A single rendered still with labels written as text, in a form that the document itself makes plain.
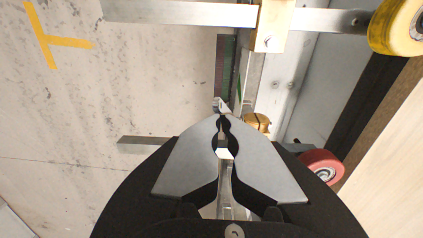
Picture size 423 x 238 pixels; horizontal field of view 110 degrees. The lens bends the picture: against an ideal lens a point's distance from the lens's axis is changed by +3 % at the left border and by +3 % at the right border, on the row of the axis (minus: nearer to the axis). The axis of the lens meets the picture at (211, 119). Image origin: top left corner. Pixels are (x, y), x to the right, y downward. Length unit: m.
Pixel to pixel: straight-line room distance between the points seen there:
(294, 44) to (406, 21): 0.29
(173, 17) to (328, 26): 0.24
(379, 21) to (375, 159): 0.23
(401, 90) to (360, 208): 0.29
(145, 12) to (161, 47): 0.87
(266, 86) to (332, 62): 0.17
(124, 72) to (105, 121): 0.51
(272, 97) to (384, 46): 0.33
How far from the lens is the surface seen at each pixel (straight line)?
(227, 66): 0.41
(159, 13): 0.30
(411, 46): 0.30
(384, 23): 0.29
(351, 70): 0.44
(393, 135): 0.38
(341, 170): 0.37
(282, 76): 0.54
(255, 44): 0.28
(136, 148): 0.36
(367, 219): 0.58
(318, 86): 0.51
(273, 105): 0.57
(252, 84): 0.43
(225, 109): 0.16
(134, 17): 0.31
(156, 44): 1.18
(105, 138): 1.73
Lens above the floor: 1.11
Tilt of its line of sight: 61 degrees down
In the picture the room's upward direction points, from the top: 177 degrees counter-clockwise
